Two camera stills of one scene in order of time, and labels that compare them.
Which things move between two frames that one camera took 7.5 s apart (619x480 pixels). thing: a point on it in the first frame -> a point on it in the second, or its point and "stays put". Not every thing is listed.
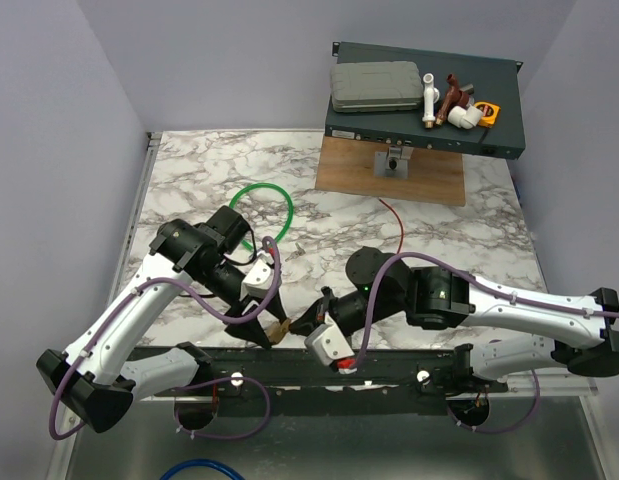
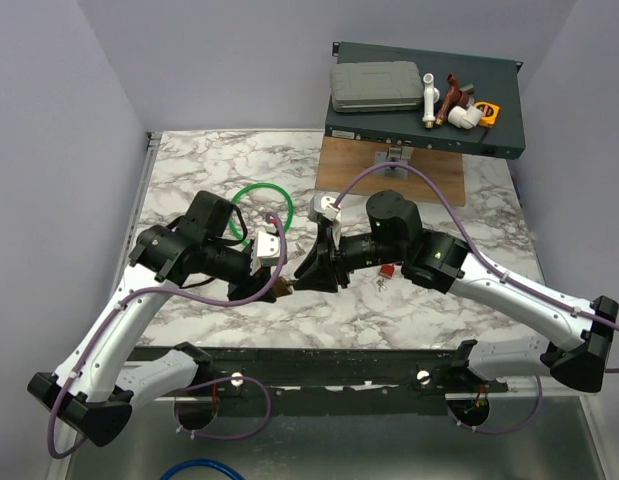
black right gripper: (307, 322) -> (317, 271)
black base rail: (412, 381) stays put
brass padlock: (276, 331) -> (281, 287)
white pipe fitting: (431, 96) stays put
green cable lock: (280, 190) stays put
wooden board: (348, 165) stays put
